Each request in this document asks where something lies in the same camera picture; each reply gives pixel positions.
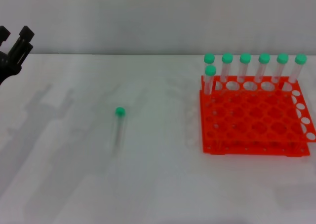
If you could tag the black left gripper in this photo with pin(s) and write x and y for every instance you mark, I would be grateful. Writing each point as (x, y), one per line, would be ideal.
(8, 68)

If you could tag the green capped clear test tube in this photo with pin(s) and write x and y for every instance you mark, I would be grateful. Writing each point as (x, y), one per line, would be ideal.
(120, 111)
(227, 58)
(245, 58)
(264, 58)
(301, 58)
(209, 58)
(282, 58)
(210, 70)

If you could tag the orange test tube rack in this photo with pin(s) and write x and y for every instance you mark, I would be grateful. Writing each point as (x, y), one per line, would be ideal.
(247, 125)

